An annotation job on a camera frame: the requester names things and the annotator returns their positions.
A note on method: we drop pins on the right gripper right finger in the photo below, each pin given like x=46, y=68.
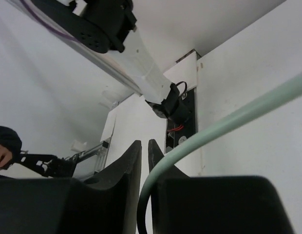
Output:
x=181, y=204

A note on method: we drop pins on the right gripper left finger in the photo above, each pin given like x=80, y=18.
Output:
x=103, y=204

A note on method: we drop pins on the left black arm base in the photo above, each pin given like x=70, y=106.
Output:
x=178, y=133

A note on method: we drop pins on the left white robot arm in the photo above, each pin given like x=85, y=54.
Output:
x=109, y=27

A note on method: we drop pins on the person's hand outside enclosure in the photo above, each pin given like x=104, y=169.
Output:
x=5, y=156

